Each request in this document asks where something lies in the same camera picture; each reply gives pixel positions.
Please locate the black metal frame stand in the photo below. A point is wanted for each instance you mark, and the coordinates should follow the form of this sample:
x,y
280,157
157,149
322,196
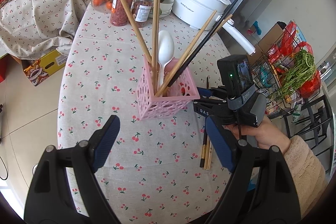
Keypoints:
x,y
311,119

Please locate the blue wall poster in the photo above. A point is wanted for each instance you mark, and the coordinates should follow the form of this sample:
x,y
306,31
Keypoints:
x,y
302,35

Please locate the small print beige cloth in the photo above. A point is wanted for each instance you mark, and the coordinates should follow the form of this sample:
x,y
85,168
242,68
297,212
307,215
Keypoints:
x,y
34,19

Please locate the leafy green vegetable bunch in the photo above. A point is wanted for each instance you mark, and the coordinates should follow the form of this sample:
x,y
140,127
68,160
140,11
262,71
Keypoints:
x,y
299,69

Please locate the single wooden chopstick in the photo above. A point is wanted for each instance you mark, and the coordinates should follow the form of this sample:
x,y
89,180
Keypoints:
x,y
206,161
209,162

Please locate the red box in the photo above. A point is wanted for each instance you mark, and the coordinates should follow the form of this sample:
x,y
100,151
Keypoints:
x,y
2,69

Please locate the pink perforated utensil holder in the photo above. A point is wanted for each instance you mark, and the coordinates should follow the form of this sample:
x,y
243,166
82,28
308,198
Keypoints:
x,y
157,108

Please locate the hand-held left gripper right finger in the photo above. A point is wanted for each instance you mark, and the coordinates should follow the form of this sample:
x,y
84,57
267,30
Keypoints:
x,y
219,145

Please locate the tall jar of red berries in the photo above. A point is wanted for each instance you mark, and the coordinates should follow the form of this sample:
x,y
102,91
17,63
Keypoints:
x,y
118,14

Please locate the person's right forearm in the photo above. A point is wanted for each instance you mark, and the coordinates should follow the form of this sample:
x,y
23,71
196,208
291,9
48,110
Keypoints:
x,y
307,174

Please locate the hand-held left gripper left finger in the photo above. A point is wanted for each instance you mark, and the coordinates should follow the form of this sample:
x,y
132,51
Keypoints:
x,y
105,145

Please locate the person's right hand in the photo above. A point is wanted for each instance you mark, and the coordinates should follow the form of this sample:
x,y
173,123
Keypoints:
x,y
267,134

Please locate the bunch of wooden chopsticks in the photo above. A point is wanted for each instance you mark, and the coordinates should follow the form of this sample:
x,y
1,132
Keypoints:
x,y
157,3

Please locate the teal packet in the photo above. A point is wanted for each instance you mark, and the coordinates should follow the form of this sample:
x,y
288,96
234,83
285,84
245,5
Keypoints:
x,y
265,77

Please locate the short jar of dried fruit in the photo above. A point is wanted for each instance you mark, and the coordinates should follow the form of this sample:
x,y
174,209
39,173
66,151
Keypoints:
x,y
143,11

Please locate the green and white packet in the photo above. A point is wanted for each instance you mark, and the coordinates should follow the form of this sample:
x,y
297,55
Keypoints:
x,y
296,111

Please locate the brown cardboard box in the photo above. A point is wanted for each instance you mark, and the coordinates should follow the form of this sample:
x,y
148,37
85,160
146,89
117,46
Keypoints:
x,y
271,36

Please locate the white plastic spoon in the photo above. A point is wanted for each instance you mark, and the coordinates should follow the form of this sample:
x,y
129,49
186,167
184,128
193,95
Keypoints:
x,y
165,45

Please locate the red plastic bag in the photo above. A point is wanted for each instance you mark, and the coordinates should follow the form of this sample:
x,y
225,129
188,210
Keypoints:
x,y
287,37
305,47
313,85

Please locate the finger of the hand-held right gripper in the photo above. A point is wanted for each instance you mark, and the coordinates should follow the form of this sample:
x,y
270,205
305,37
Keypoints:
x,y
203,108
207,92

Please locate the black chopstick with gold end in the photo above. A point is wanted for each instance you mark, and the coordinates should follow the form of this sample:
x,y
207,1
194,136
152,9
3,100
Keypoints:
x,y
203,155
210,32

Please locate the white stacked bowls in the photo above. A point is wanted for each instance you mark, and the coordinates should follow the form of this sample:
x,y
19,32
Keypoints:
x,y
166,7

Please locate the blue plastic item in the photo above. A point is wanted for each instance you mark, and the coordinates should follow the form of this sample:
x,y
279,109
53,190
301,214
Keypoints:
x,y
256,27

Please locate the white electric cooking pot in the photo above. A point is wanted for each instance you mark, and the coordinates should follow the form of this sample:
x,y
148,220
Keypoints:
x,y
194,6

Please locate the yellow printed carton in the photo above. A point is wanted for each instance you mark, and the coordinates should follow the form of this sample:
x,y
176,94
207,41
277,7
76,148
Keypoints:
x,y
47,66

